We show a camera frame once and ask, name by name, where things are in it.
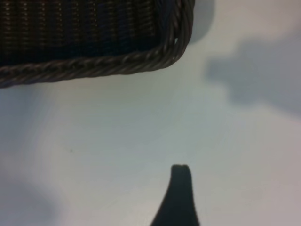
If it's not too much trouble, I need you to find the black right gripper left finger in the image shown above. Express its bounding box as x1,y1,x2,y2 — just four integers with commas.
150,165,183,226

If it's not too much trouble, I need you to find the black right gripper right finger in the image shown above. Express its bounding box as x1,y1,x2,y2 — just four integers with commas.
180,164,200,226

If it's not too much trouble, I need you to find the dark brown wicker basket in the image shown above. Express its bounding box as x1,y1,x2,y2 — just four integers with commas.
0,0,196,89

